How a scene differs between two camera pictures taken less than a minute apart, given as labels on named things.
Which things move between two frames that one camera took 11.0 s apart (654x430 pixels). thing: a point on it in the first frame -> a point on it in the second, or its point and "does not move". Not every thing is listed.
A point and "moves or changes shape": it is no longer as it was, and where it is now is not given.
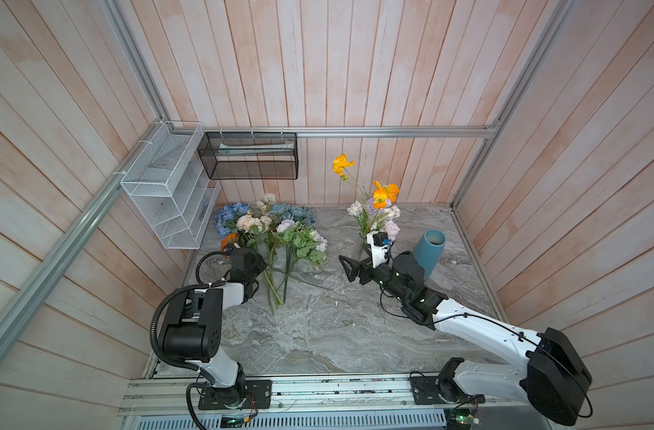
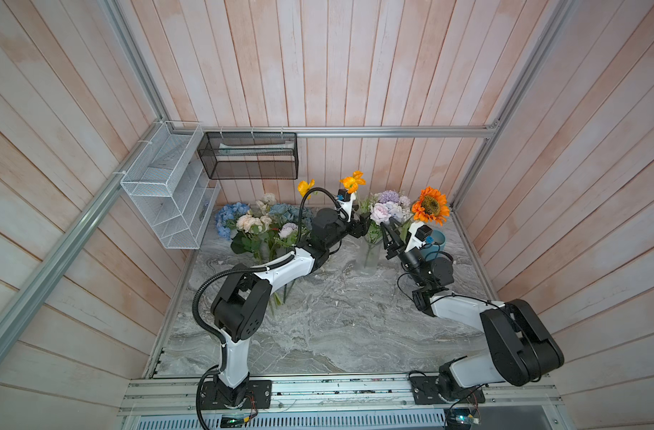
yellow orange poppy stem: [382, 194] -> [351, 184]
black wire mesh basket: [249, 155] does not move
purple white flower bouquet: [372, 219] moves or changes shape
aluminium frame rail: [176, 133] does not move
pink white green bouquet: [281, 245] does not move
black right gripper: [367, 269] -> [399, 245]
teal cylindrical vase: [428, 250] does not move
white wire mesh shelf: [167, 186] does not move
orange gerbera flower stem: [229, 238] -> [431, 206]
